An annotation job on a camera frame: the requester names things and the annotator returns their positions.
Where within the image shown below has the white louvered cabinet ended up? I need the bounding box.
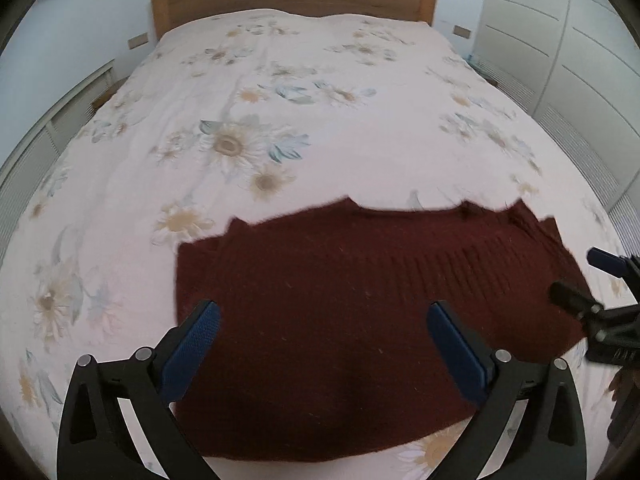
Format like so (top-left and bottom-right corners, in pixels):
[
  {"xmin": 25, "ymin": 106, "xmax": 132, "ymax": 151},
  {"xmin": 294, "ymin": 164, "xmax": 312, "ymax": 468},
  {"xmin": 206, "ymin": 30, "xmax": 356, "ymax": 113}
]
[{"xmin": 0, "ymin": 57, "xmax": 118, "ymax": 211}]

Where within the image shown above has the dark red knit sweater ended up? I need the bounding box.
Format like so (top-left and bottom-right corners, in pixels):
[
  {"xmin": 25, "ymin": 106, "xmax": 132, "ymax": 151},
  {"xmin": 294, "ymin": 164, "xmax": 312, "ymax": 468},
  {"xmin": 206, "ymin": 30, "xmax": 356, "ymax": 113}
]
[{"xmin": 175, "ymin": 199, "xmax": 592, "ymax": 463}]

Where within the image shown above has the white panelled wardrobe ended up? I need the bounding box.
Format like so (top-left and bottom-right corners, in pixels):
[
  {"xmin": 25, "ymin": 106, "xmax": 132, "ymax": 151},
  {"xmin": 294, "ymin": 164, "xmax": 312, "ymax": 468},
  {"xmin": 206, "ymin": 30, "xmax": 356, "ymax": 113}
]
[{"xmin": 472, "ymin": 0, "xmax": 640, "ymax": 211}]

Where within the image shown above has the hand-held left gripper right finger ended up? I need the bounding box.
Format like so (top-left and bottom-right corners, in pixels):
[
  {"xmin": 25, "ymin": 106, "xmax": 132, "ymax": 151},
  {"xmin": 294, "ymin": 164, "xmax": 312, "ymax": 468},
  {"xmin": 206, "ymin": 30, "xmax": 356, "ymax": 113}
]
[{"xmin": 426, "ymin": 301, "xmax": 587, "ymax": 480}]

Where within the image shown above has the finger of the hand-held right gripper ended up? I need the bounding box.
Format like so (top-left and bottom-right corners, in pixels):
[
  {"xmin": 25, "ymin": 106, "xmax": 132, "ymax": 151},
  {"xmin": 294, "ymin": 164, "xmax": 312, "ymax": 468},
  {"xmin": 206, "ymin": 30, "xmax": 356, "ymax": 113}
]
[
  {"xmin": 586, "ymin": 246, "xmax": 640, "ymax": 282},
  {"xmin": 549, "ymin": 281, "xmax": 607, "ymax": 322}
]

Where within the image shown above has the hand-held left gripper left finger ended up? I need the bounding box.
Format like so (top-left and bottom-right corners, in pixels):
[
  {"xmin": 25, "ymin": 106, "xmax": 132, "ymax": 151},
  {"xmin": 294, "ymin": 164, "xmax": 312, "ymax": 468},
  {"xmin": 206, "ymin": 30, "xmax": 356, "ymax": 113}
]
[{"xmin": 56, "ymin": 300, "xmax": 222, "ymax": 480}]

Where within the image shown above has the bed with floral cover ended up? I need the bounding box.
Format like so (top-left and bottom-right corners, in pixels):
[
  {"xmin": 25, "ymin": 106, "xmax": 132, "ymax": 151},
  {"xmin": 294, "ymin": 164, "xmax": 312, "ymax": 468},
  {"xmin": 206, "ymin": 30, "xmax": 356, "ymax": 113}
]
[{"xmin": 0, "ymin": 7, "xmax": 637, "ymax": 480}]

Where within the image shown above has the wooden nightstand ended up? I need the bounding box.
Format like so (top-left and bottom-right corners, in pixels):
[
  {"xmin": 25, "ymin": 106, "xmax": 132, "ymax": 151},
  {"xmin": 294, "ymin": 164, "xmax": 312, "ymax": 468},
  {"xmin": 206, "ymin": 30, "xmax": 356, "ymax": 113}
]
[
  {"xmin": 470, "ymin": 57, "xmax": 502, "ymax": 89},
  {"xmin": 90, "ymin": 79, "xmax": 129, "ymax": 112}
]

